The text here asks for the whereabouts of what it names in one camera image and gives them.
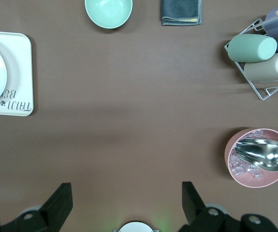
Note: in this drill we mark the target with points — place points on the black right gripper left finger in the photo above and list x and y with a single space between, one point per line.
54 210

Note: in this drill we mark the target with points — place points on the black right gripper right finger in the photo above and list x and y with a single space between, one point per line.
196 212

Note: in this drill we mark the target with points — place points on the clear ice cubes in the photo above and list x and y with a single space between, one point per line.
238 166

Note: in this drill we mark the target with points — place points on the pink bowl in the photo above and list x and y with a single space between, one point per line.
262 181

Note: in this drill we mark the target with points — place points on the shiny metal scoop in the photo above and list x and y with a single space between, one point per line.
267 154

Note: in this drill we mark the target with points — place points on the brown table mat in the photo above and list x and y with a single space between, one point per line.
129 108

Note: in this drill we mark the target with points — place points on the cream bear print tray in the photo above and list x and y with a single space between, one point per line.
20 72

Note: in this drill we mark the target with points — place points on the beige cup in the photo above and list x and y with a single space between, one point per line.
267 68

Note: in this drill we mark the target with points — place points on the mint green cup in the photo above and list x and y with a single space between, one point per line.
250 48

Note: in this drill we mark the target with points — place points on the grey folded cloth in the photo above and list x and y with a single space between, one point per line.
181 12

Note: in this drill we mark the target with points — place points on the mint green bowl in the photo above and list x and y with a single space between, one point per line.
108 13

